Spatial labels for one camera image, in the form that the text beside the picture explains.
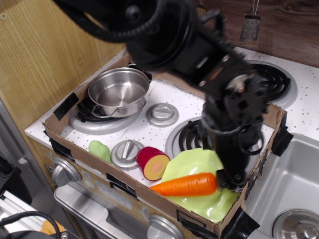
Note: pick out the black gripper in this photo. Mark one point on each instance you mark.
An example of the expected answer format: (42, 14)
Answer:
(234, 147)

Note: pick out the orange toy carrot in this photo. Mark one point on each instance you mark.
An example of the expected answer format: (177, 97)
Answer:
(201, 184)

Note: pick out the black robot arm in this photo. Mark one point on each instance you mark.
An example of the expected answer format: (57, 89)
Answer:
(169, 36)

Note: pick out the light green plastic plate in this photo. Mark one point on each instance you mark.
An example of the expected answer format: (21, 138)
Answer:
(212, 207)

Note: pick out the grey sink basin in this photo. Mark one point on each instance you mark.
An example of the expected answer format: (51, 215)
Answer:
(289, 181)

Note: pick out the front right black burner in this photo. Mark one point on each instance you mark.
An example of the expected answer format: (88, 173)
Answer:
(184, 136)

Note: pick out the black burner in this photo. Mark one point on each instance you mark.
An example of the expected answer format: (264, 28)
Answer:
(184, 136)
(281, 86)
(86, 118)

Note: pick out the metal sink drain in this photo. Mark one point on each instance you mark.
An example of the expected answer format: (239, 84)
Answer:
(296, 224)

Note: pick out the red toy fruit half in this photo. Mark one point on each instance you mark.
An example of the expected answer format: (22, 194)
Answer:
(152, 162)

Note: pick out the right grey oven knob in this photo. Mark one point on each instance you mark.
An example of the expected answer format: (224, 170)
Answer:
(161, 228)

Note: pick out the grey oven knob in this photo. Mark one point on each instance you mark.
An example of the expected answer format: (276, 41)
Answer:
(64, 173)
(161, 228)

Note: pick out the grey centre stove knob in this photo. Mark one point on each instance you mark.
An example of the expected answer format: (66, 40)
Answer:
(162, 115)

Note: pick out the grey stove knob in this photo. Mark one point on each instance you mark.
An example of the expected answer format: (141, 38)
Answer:
(162, 115)
(124, 154)

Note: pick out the back right black burner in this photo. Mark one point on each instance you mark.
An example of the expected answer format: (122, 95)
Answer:
(281, 86)

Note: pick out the grey front stove knob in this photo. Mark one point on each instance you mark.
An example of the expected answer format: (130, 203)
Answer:
(124, 154)

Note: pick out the cardboard fence box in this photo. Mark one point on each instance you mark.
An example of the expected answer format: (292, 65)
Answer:
(128, 190)

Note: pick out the light green toy vegetable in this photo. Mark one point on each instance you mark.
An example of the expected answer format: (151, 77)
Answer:
(100, 150)

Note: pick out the silver oven door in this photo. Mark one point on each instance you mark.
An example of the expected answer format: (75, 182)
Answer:
(97, 219)

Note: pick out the stainless steel pot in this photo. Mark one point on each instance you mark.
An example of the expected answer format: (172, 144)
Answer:
(118, 93)

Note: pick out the hanging metal spatula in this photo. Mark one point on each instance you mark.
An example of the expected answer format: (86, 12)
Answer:
(251, 25)

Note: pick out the front left black burner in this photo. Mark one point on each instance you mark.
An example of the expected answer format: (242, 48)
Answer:
(86, 118)

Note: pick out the left grey oven knob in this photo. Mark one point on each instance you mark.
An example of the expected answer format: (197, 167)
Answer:
(64, 173)

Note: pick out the hanging metal skimmer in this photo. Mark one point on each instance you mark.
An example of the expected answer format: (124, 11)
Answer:
(200, 8)

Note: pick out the orange cloth piece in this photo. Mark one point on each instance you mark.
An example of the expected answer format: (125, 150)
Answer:
(48, 228)

